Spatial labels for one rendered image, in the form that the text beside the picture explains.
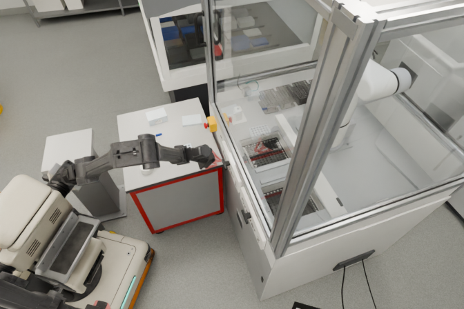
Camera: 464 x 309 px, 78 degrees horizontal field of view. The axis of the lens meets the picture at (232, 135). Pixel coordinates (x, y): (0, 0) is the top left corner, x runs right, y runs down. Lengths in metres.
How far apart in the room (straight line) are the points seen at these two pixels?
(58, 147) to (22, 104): 1.84
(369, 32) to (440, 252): 2.42
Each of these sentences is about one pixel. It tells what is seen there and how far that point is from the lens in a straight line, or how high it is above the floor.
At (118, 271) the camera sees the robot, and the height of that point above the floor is 0.28.
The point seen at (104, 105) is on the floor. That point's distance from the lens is 3.44.
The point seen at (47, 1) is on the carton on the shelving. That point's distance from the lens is 5.20.
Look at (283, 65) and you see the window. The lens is 0.74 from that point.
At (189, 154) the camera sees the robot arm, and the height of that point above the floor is 1.15.
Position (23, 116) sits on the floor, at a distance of 3.74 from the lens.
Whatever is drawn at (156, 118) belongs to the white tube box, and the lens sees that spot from 1.97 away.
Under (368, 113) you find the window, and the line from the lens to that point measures 0.68.
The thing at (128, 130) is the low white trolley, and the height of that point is 0.76.
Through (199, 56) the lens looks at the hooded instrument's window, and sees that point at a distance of 2.06.
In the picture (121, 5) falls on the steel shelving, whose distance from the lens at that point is 4.95.
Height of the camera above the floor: 2.20
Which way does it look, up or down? 50 degrees down
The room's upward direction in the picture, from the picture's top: straight up
